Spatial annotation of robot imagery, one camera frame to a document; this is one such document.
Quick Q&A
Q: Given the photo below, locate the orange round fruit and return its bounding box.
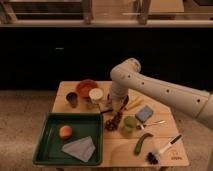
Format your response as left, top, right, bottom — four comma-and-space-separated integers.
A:
59, 125, 73, 139

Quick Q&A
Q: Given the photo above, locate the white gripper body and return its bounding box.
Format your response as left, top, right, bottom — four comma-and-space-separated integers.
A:
109, 88, 128, 112

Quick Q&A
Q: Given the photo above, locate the orange bowl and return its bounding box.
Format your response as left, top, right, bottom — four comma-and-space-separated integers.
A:
76, 79, 98, 98

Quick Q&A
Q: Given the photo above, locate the green plastic cup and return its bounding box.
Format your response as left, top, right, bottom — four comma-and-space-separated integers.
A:
124, 116, 137, 133

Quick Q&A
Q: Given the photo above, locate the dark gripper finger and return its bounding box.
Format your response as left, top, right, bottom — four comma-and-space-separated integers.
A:
120, 96, 129, 111

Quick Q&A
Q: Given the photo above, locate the white handled black brush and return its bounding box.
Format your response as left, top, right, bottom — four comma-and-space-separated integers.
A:
146, 135, 182, 165

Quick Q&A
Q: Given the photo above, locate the silver spoon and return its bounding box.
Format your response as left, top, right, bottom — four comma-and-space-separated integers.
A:
137, 119, 167, 130

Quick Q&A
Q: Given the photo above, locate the green cucumber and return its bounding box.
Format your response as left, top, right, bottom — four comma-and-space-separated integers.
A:
134, 133, 153, 155

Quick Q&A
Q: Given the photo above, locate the dark metal cup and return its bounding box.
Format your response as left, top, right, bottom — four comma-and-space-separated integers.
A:
66, 92, 78, 108

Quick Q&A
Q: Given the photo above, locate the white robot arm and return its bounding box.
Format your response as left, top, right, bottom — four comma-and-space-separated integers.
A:
109, 58, 213, 130

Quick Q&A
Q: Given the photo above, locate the white paper cup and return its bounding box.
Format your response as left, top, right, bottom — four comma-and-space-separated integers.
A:
89, 88, 104, 105

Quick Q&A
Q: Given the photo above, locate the wooden table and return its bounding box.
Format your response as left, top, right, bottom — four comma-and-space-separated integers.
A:
34, 80, 190, 169

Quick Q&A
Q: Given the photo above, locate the dark grape bunch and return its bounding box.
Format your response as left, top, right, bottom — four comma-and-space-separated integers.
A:
105, 113, 122, 131

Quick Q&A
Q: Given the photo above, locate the yellow banana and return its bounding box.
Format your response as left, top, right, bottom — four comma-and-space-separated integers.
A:
125, 97, 143, 110

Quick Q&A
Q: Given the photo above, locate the grey folded cloth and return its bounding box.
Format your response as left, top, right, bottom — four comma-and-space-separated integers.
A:
62, 136, 96, 162

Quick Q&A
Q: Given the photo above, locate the green plastic tray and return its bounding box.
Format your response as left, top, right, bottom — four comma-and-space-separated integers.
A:
33, 113, 104, 166

